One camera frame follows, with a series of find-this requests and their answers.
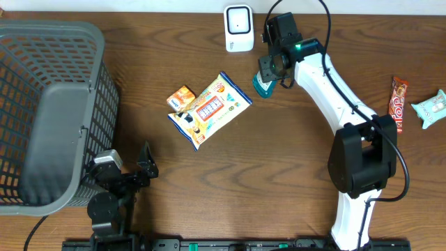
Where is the teal mouthwash bottle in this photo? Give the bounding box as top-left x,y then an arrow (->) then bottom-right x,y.
252,72 -> 277,98

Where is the yellow snack bag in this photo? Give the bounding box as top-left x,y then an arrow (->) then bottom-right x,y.
168,71 -> 252,151

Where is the small orange snack packet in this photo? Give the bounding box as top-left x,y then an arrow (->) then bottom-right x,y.
167,86 -> 196,112

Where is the red brown chocolate bar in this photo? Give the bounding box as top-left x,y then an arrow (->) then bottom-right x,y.
388,77 -> 409,134

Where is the teal wet wipes pack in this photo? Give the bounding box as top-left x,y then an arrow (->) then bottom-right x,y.
411,89 -> 446,130

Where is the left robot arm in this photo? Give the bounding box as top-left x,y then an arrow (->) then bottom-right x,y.
87,143 -> 159,251

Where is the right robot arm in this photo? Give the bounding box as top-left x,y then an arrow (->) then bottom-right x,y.
257,36 -> 398,250

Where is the white barcode scanner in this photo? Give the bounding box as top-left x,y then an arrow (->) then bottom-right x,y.
223,4 -> 254,53

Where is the grey plastic shopping basket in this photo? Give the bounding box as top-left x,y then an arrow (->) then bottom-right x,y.
1,20 -> 119,217

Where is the left black cable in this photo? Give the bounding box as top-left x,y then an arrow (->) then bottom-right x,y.
23,215 -> 49,251

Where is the black cable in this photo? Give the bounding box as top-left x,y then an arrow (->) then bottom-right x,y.
263,0 -> 410,251
23,215 -> 49,251

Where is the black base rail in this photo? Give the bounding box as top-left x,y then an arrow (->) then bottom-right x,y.
61,238 -> 412,251

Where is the right black cable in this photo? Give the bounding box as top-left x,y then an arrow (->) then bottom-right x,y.
263,0 -> 410,251

